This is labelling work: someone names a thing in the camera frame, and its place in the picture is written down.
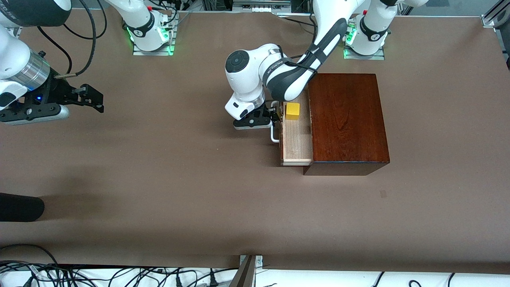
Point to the aluminium corner bracket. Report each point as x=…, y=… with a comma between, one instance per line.
x=494, y=16

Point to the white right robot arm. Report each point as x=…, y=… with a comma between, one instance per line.
x=12, y=52

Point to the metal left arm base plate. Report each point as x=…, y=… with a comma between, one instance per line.
x=364, y=56

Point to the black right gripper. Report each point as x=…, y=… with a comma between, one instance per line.
x=54, y=92

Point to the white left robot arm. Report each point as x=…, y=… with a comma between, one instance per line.
x=247, y=79

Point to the metal bracket with brown wedge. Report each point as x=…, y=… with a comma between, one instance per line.
x=247, y=273

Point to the black foam cylinder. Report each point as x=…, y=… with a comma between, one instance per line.
x=20, y=207

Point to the brown table cover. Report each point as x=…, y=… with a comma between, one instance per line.
x=159, y=179

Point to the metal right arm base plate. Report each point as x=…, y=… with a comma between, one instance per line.
x=153, y=52

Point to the dark red-brown wooden cabinet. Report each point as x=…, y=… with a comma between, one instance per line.
x=346, y=119

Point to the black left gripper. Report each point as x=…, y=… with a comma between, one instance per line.
x=266, y=111

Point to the yellow block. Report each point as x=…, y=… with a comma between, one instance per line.
x=293, y=111

